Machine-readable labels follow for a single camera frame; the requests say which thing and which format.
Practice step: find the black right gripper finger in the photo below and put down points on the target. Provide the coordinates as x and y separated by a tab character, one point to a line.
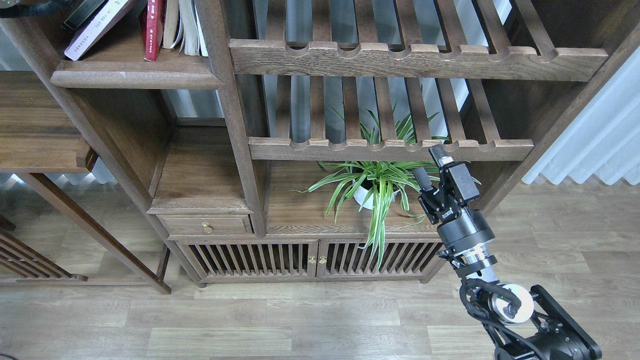
456	181
428	193

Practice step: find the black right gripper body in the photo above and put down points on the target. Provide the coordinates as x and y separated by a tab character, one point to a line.
461	228

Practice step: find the red book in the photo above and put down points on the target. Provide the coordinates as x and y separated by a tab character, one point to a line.
152	20

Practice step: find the pale lavender book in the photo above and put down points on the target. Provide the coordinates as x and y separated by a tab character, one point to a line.
106	17

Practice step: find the yellow and grey thick book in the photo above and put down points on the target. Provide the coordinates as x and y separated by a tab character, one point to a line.
82	11

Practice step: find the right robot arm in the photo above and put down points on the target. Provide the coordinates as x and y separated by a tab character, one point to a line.
523	324

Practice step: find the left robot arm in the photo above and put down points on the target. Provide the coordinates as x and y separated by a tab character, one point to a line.
10	9

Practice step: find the upright white books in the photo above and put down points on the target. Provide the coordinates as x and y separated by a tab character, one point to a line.
193	42

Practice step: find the spider plant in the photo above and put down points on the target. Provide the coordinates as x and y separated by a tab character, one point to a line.
348	175

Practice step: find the white plant pot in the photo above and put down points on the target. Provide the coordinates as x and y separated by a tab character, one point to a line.
360	195

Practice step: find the dark wooden bookshelf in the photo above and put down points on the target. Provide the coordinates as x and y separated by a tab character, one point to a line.
229	139

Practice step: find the white curtain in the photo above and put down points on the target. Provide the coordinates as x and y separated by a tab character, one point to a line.
604	139

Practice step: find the brass drawer knob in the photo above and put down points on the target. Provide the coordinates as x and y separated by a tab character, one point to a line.
206	228

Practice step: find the upright beige book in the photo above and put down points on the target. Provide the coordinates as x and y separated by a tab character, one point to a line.
171	32

